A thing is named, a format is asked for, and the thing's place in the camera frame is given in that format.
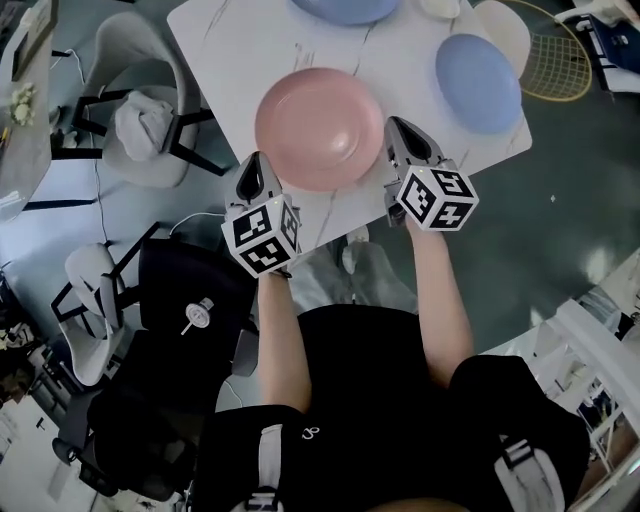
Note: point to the blue chair with white frame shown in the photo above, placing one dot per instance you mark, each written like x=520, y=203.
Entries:
x=612, y=40

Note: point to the grey table with black legs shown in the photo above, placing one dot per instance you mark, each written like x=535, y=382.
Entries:
x=20, y=160

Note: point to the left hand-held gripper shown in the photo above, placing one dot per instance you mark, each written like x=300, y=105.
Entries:
x=262, y=235

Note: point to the grey upholstered chair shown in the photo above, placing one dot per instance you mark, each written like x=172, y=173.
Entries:
x=135, y=50

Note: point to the person's right forearm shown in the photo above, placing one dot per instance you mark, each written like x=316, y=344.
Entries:
x=440, y=300

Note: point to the white flower bunch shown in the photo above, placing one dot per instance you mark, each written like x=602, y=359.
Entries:
x=22, y=102

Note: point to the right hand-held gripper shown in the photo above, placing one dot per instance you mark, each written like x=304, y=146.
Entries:
x=435, y=200

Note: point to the grey chair with black frame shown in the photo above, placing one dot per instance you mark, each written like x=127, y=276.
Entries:
x=87, y=310

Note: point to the person's grey trousers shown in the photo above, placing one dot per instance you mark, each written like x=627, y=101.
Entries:
x=385, y=280

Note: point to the white cloth bundle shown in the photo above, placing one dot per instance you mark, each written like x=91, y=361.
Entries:
x=142, y=125

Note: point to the flat framed tray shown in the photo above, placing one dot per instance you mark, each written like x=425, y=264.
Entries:
x=32, y=35

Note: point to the white round lidded cup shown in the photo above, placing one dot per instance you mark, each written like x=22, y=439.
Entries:
x=198, y=315

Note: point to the black office chair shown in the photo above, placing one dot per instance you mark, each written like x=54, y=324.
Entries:
x=165, y=380

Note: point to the pink big plate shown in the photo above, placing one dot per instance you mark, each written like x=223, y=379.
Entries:
x=315, y=125

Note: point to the white marble table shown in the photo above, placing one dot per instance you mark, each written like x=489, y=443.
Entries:
x=235, y=75

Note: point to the person's left forearm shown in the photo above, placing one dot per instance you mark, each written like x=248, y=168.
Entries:
x=282, y=345

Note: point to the person's black shirt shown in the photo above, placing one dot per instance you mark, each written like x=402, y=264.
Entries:
x=380, y=400

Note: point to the blue big plate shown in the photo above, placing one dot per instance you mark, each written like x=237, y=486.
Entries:
x=477, y=82
x=345, y=11

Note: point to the person's white shoe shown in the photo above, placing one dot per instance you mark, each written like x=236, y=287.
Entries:
x=356, y=247

